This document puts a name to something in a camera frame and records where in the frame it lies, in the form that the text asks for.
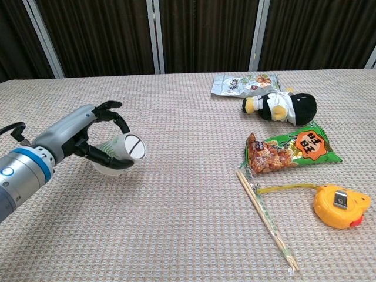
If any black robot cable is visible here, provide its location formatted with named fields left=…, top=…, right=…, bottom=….
left=0, top=122, right=32, bottom=146

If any grey partition frame post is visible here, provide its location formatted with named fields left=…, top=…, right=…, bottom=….
left=364, top=46, right=376, bottom=70
left=22, top=0, right=66, bottom=79
left=146, top=0, right=166, bottom=75
left=248, top=0, right=271, bottom=73

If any clear chopstick wrapper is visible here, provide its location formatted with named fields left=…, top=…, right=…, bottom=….
left=238, top=162, right=296, bottom=276

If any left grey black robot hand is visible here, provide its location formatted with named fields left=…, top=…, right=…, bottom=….
left=31, top=100, right=135, bottom=170

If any black penguin plush toy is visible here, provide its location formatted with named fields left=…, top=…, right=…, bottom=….
left=241, top=87, right=319, bottom=126

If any silver snack bag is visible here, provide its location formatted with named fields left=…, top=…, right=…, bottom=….
left=210, top=72, right=281, bottom=99

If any green rice cracker bag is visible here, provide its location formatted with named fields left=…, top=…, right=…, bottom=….
left=245, top=120, right=344, bottom=176

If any wooden chopstick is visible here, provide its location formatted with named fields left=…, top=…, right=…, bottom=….
left=236, top=172, right=296, bottom=272
left=239, top=170, right=301, bottom=271

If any checkered woven tablecloth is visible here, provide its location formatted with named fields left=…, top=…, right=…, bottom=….
left=0, top=68, right=376, bottom=282

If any floral white paper cup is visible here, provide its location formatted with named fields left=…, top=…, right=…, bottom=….
left=92, top=133, right=147, bottom=176

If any yellow tape measure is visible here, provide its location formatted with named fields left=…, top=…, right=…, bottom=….
left=255, top=183, right=372, bottom=231

